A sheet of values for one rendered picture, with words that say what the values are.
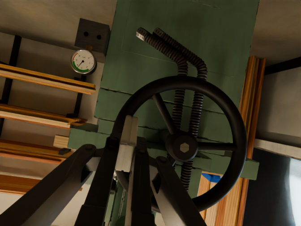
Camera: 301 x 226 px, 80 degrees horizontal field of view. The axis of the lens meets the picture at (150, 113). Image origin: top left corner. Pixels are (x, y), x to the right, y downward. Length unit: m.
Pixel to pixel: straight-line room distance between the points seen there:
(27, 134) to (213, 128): 2.97
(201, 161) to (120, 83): 0.31
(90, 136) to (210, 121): 0.37
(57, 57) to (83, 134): 2.71
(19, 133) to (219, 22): 3.09
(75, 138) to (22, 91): 2.77
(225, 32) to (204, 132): 0.32
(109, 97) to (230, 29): 0.43
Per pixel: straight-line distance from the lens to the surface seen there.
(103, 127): 0.55
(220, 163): 0.63
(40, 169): 3.32
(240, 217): 2.20
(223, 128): 0.62
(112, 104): 0.55
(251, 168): 0.69
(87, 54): 0.51
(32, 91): 3.25
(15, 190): 2.96
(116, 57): 0.57
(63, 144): 0.75
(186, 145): 0.37
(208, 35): 0.64
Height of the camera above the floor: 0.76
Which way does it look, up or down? 1 degrees down
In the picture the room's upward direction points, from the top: 169 degrees counter-clockwise
